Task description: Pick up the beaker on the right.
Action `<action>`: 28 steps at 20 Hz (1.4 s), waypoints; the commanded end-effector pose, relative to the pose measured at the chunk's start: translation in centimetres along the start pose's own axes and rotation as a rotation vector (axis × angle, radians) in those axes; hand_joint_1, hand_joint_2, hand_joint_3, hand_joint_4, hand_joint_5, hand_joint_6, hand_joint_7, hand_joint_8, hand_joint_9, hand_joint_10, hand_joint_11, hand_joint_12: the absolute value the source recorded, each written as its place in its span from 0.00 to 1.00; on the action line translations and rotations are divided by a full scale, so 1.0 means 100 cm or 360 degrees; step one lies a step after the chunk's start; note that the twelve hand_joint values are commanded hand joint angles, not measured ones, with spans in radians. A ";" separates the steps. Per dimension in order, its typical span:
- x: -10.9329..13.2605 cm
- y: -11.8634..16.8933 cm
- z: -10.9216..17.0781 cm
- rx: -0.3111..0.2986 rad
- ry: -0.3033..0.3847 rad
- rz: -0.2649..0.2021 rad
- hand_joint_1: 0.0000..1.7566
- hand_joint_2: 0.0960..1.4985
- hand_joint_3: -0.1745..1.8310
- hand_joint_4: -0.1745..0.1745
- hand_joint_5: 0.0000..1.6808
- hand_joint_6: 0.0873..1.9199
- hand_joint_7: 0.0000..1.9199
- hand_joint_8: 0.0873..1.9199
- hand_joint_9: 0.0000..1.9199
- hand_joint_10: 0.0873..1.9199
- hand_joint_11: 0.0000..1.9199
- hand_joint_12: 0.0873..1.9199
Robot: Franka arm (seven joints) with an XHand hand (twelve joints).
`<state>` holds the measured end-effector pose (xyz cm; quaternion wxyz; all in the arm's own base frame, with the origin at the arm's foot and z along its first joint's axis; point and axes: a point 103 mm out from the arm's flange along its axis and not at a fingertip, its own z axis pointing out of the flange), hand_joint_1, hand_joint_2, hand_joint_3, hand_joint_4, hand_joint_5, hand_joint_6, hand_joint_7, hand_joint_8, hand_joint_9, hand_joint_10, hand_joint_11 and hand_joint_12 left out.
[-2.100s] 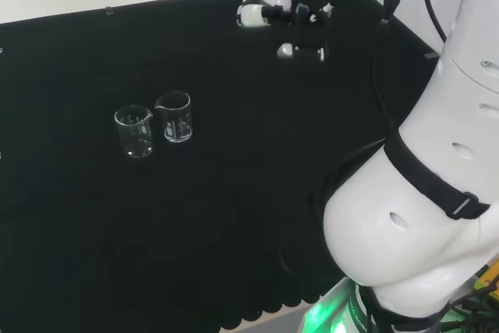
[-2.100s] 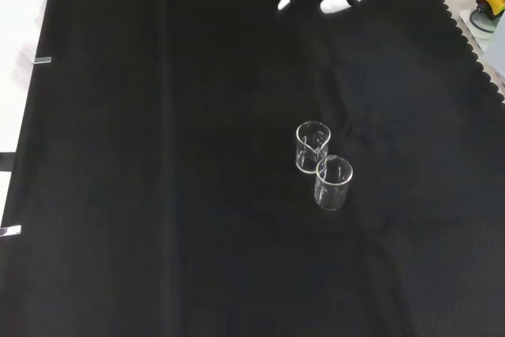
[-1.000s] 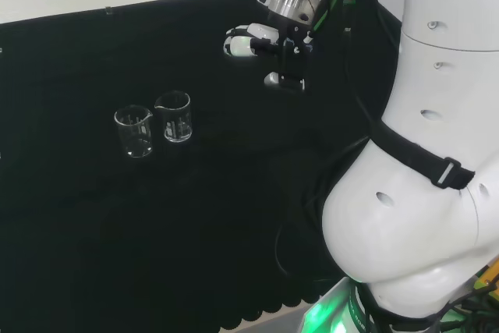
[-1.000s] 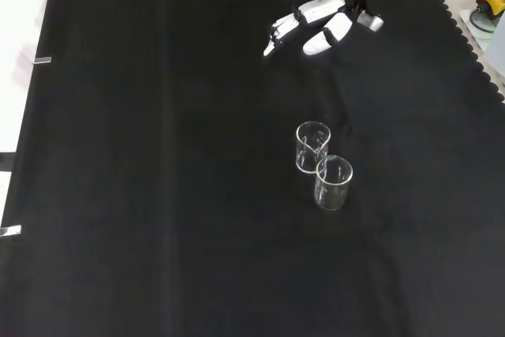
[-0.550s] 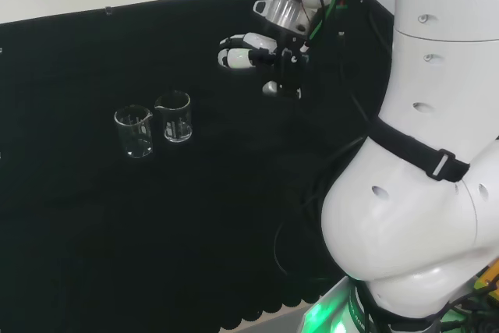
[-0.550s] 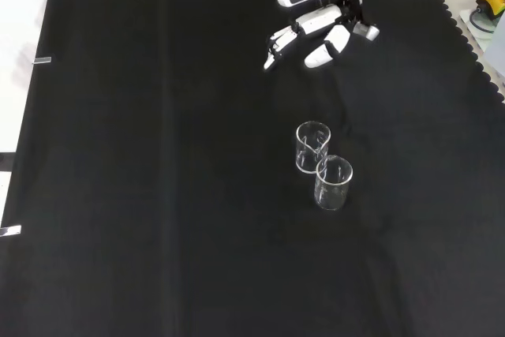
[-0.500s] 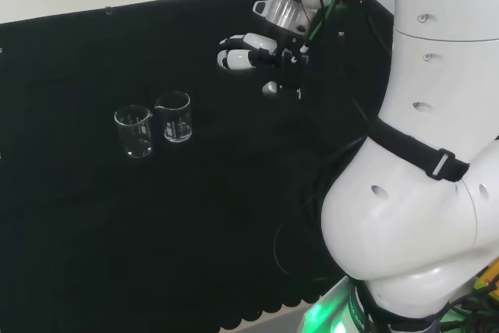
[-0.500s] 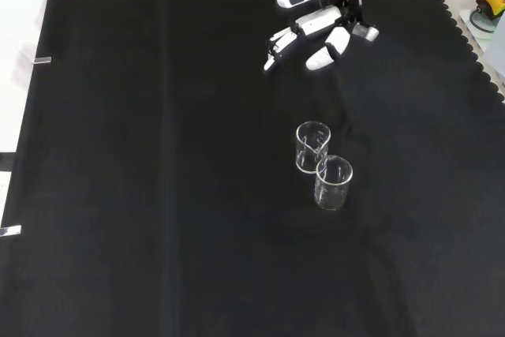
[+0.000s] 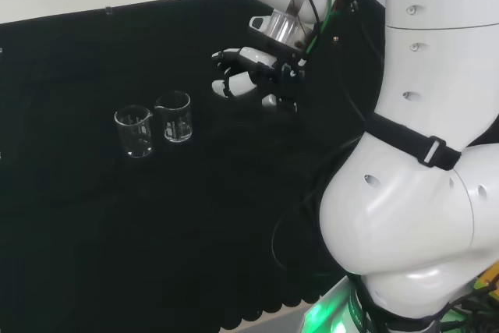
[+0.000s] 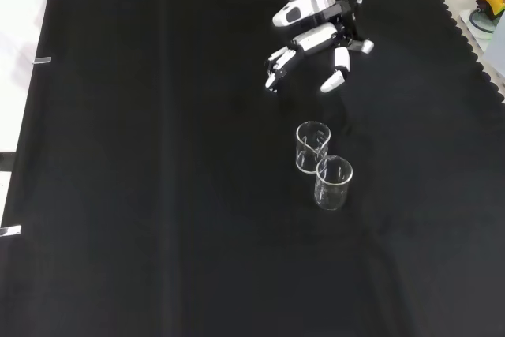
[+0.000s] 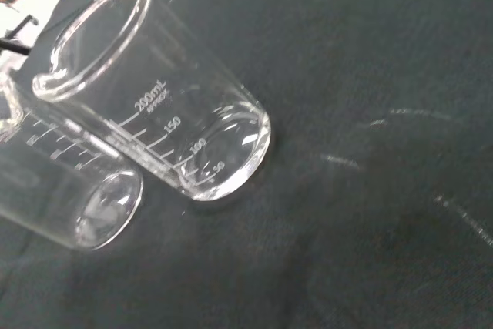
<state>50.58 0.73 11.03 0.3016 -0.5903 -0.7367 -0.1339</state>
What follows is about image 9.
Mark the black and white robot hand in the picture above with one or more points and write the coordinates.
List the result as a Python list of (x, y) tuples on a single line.
[(253, 58)]

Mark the clear glass beaker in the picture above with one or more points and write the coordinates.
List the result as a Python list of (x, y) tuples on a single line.
[(177, 130), (136, 146)]

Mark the clear cloth clip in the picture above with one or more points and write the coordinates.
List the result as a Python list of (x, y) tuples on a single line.
[(109, 10)]

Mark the black bench cloth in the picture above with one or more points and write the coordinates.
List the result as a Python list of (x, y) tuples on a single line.
[(117, 231)]

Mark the yellow stop button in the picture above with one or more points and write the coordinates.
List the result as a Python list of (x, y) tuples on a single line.
[(489, 274)]

